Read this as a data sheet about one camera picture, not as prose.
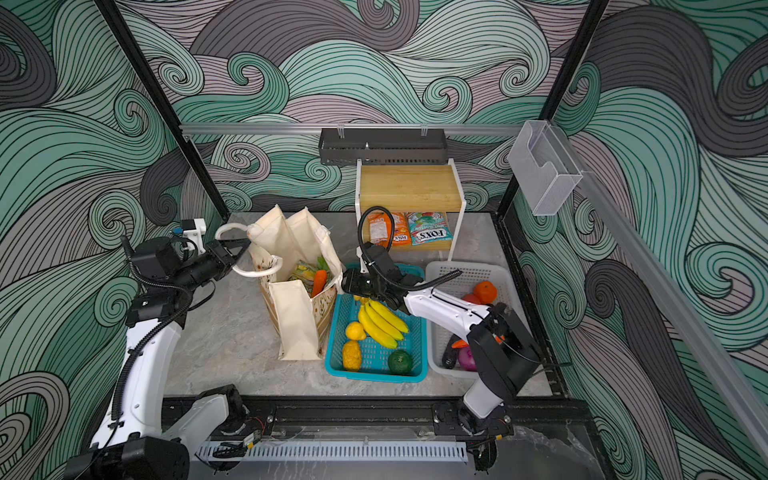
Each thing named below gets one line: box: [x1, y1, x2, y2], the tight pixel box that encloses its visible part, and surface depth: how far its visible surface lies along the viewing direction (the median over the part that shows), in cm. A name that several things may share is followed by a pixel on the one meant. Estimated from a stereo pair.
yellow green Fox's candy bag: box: [288, 259, 317, 293], surface depth 94 cm
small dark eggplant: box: [442, 334, 462, 369], surface depth 81 cm
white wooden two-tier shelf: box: [354, 158, 467, 265], surface depth 85 cm
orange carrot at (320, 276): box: [311, 256, 329, 298], surface depth 92 cm
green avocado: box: [388, 349, 412, 375], surface depth 80 cm
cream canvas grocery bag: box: [215, 205, 345, 361], surface depth 81 cm
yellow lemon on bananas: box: [345, 321, 366, 341], surface depth 86 cm
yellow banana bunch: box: [353, 296, 409, 349], surface depth 88 cm
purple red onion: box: [458, 346, 478, 372], surface depth 80 cm
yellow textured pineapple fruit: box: [342, 340, 361, 371], surface depth 81 cm
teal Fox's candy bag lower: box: [407, 211, 453, 246], surface depth 94 cm
